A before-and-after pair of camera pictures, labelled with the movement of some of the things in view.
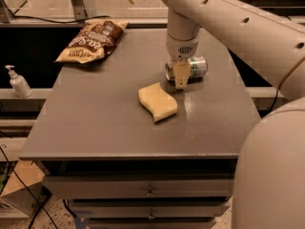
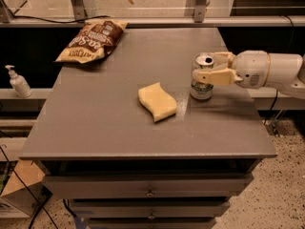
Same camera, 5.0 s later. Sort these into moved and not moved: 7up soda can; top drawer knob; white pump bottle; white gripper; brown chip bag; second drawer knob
Moved: 7up soda can; white gripper
Not moved: brown chip bag; top drawer knob; second drawer knob; white pump bottle
